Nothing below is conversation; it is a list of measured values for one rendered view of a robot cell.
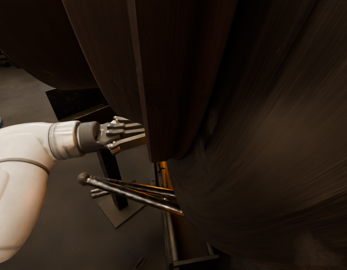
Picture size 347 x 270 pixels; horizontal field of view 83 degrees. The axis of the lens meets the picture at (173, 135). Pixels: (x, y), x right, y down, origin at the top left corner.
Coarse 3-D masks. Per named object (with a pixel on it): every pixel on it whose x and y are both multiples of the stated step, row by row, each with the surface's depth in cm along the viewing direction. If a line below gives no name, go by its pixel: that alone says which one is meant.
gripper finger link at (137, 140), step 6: (126, 138) 45; (132, 138) 45; (138, 138) 45; (144, 138) 46; (114, 144) 44; (120, 144) 44; (126, 144) 45; (132, 144) 45; (138, 144) 46; (144, 144) 47; (120, 150) 45
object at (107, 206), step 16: (48, 96) 76; (64, 96) 80; (80, 96) 85; (96, 96) 90; (64, 112) 83; (80, 112) 87; (96, 112) 64; (112, 112) 69; (112, 160) 91; (112, 176) 96; (112, 208) 114; (128, 208) 114; (112, 224) 108
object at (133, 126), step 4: (108, 124) 48; (112, 124) 48; (116, 124) 49; (120, 124) 49; (124, 124) 49; (128, 124) 49; (132, 124) 49; (136, 124) 49; (140, 124) 49; (108, 128) 48; (112, 128) 48; (124, 128) 49; (128, 128) 49; (132, 128) 49; (136, 128) 49; (140, 128) 50
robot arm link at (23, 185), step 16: (0, 176) 35; (16, 176) 36; (32, 176) 38; (48, 176) 43; (0, 192) 33; (16, 192) 35; (32, 192) 37; (0, 208) 32; (16, 208) 33; (32, 208) 36; (0, 224) 31; (16, 224) 33; (32, 224) 36; (0, 240) 31; (16, 240) 32; (0, 256) 31
